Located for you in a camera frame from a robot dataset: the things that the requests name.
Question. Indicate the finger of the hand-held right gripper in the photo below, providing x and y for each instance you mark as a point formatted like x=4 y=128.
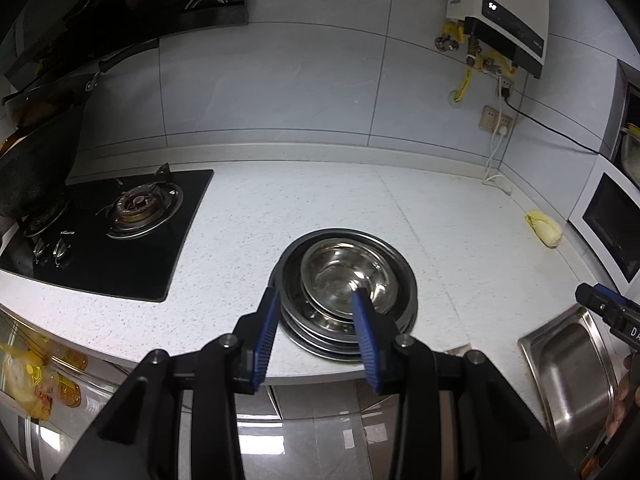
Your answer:
x=615 y=295
x=592 y=300

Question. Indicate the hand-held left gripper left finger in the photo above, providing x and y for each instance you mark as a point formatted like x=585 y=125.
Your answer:
x=265 y=340

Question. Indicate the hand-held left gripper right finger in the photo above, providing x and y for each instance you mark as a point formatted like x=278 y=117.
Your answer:
x=367 y=340

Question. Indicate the large labelled steel plate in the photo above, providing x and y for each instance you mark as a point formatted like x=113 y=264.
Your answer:
x=325 y=352

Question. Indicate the plain steel plate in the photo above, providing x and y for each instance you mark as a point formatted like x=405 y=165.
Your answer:
x=312 y=336

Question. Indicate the small labelled steel plate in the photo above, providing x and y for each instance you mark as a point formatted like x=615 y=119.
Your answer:
x=291 y=280

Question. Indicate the large steel bowl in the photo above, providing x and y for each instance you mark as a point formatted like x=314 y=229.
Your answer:
x=306 y=270

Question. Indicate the person's right hand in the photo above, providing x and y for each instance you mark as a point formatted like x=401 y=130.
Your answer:
x=627 y=400

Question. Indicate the white microwave oven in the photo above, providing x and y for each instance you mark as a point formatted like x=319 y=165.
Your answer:
x=615 y=230

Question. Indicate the grey base cabinet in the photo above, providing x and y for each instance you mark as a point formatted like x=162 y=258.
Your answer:
x=320 y=397

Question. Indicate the stainless steel sink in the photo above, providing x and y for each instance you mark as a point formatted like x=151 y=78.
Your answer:
x=565 y=375

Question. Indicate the napa cabbage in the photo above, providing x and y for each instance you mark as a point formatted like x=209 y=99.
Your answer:
x=545 y=230

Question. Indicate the black glass gas stove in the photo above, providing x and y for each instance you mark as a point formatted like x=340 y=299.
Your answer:
x=150 y=265

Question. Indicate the small yellow object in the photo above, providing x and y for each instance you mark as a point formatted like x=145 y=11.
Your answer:
x=632 y=130

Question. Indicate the gas burner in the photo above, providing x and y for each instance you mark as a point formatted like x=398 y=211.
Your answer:
x=47 y=216
x=142 y=207

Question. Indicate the grey metal cabinet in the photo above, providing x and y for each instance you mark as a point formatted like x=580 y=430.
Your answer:
x=622 y=95

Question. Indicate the stove knob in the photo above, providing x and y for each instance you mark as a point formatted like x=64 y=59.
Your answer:
x=62 y=251
x=39 y=251

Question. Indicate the brass pipe valve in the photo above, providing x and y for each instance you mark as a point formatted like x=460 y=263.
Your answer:
x=495 y=64
x=446 y=40

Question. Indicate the black wok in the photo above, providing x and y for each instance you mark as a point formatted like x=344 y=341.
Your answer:
x=35 y=175

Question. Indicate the black frying pan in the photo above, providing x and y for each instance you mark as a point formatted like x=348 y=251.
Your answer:
x=125 y=55

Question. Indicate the wooden utensil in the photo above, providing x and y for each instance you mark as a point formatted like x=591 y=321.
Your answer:
x=9 y=142

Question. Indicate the black range hood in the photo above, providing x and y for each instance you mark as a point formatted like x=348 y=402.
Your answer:
x=200 y=0

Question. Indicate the wall socket with white plug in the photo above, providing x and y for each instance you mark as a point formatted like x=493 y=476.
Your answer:
x=507 y=121

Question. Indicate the empty beige wall socket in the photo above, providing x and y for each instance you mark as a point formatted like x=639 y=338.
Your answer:
x=490 y=117

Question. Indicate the wall socket with black plug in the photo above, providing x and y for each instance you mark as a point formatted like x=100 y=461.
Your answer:
x=509 y=84

